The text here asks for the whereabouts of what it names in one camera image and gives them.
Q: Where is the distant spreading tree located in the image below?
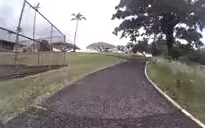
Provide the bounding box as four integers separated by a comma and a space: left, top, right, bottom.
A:
86, 41, 118, 53

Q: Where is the dark asphalt path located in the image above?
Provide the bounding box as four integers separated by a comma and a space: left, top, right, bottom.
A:
4, 60, 204, 128

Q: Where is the pale kerb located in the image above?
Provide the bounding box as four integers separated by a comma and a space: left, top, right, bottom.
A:
143, 60, 205, 128

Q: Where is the large dark tree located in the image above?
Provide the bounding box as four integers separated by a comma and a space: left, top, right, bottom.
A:
111, 0, 205, 61

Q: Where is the grass verge with weeds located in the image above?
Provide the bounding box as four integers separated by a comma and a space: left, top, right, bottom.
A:
146, 57, 205, 128

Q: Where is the brown dirt ground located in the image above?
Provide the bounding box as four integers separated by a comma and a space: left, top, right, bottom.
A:
0, 64, 68, 82

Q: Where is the low building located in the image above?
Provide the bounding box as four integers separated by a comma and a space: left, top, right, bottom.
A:
0, 39, 26, 53

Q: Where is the tall wire mesh fence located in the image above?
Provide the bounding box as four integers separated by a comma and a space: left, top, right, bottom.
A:
0, 0, 68, 73

